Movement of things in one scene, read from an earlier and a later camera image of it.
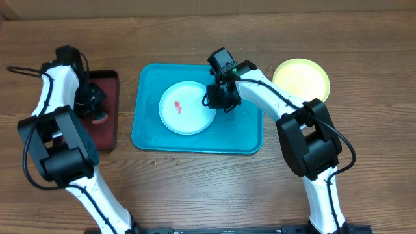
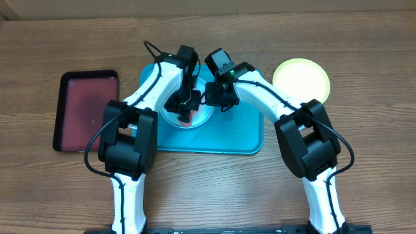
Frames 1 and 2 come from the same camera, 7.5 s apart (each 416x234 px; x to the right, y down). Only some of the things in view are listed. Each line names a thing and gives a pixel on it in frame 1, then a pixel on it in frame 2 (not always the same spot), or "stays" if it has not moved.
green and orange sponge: (99, 119) to (190, 123)
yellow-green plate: (303, 78) stays
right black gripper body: (225, 101) stays
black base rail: (238, 229) stays
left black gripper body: (89, 95) to (183, 101)
